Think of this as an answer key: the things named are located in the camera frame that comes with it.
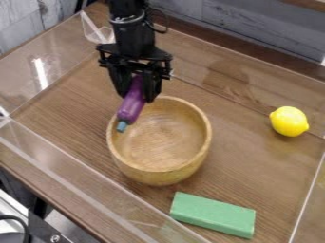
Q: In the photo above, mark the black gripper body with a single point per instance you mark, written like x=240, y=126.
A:
x=132, y=52

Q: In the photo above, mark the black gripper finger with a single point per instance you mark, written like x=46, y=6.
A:
x=151, y=85
x=121, y=77

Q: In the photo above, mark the purple toy eggplant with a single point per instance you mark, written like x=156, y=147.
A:
x=131, y=105

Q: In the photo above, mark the brown wooden bowl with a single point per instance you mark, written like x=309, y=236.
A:
x=161, y=148

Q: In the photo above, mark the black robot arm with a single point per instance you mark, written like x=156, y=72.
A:
x=131, y=9

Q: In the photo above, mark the yellow toy lemon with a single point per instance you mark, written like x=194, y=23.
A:
x=289, y=121

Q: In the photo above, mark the green rectangular sponge block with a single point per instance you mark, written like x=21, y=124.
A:
x=214, y=215

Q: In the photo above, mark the clear acrylic corner bracket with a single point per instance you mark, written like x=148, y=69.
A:
x=96, y=35

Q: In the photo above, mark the clear acrylic front wall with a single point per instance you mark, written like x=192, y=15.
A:
x=91, y=199

